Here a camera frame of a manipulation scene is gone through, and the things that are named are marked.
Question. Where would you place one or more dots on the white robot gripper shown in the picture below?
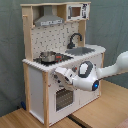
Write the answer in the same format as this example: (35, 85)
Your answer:
(66, 76)

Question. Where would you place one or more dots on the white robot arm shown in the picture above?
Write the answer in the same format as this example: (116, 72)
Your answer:
(88, 76)

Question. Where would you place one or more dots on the white wooden toy kitchen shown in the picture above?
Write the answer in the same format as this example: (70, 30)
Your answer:
(41, 81)

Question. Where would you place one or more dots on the black toy stovetop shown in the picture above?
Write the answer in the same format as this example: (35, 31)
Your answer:
(59, 58)

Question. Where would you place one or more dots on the toy oven door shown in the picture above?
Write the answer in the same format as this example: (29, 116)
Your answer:
(63, 99)

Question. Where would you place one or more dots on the grey toy sink basin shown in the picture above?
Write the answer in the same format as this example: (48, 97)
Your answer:
(79, 51)

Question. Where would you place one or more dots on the small silver toy pot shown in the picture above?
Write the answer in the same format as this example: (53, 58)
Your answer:
(48, 56)

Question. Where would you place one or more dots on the black toy faucet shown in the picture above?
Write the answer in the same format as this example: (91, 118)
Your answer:
(72, 42)

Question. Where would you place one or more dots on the grey toy range hood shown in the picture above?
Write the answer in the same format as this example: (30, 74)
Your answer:
(48, 18)

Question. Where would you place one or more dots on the grey backdrop curtain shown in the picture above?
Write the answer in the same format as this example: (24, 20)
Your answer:
(107, 27)

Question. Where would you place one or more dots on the white toy microwave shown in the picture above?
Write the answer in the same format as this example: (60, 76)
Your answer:
(78, 11)

